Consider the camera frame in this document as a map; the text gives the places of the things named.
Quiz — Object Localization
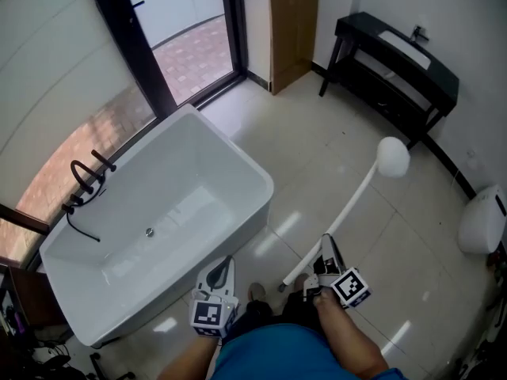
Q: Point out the black window frame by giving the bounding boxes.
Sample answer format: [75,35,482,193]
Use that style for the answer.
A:
[0,0,251,271]

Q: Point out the tall brown cardboard sheet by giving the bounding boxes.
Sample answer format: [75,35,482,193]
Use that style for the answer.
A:
[269,0,321,97]

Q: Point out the person's left forearm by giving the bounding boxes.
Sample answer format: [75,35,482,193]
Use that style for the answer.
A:
[156,332,227,380]

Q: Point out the white sink basin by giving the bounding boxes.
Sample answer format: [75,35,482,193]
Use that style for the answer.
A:
[378,29,432,70]

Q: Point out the black sink faucet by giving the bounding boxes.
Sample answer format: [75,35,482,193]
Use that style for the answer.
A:
[410,24,431,43]

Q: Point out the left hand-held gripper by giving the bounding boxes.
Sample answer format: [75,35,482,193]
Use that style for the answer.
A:
[190,254,239,338]

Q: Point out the person's blue shirt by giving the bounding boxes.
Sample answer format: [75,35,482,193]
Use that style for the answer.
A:
[209,322,401,380]

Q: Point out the wheeled chair base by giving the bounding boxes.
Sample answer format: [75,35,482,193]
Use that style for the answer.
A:
[451,330,507,380]

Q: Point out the person's black shorts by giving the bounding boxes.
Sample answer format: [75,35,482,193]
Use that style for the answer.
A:
[227,291,330,336]

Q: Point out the person's right forearm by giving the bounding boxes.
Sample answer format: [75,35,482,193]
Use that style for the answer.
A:
[315,293,391,380]

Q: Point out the white long-handled brush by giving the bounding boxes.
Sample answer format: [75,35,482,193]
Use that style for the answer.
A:
[278,135,412,292]

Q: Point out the black vanity table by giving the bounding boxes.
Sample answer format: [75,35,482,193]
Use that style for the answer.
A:
[318,11,460,150]

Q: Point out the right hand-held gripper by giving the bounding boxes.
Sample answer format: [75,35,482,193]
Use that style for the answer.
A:
[303,234,373,310]

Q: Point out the tangle of black cables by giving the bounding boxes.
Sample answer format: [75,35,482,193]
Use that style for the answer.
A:
[0,329,135,380]

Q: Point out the white bathtub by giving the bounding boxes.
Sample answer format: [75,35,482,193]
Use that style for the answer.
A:
[38,103,275,348]

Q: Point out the black door handle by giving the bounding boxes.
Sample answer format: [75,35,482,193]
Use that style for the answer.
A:
[128,0,146,25]

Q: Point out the white toilet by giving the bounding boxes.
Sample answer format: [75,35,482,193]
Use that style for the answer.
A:
[457,184,507,256]

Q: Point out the black bathtub faucet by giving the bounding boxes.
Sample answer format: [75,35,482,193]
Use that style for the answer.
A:
[61,148,118,243]

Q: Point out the brown wooden cabinet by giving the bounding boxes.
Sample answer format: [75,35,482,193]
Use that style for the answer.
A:
[7,265,71,329]

